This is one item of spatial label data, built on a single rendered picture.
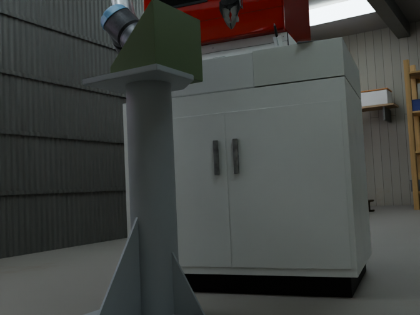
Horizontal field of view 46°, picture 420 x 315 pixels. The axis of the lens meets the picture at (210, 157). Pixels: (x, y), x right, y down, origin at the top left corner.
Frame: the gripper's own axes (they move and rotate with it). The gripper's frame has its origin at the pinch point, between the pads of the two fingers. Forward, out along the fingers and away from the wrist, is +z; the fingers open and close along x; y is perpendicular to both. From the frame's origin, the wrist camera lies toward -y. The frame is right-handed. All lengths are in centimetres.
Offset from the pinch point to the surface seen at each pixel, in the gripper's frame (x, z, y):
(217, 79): 5.7, 22.6, -4.1
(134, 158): 21, 56, -46
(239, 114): -3.0, 38.0, -4.4
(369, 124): 0, -30, 708
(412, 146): -66, 23, 552
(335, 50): -42.0, 18.3, -4.0
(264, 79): -14.0, 25.5, -4.1
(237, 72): -3.1, 21.2, -4.1
